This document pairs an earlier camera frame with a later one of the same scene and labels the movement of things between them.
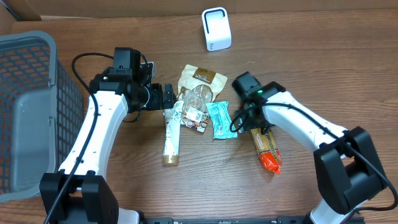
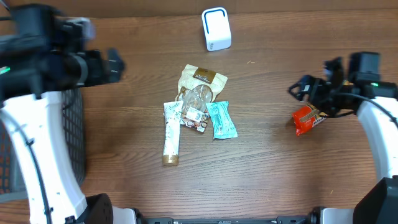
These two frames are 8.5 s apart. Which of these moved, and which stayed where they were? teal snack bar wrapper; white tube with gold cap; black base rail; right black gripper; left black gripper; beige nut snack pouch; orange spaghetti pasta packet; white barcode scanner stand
Moved: orange spaghetti pasta packet; left black gripper; right black gripper
Stayed: black base rail; white tube with gold cap; teal snack bar wrapper; beige nut snack pouch; white barcode scanner stand
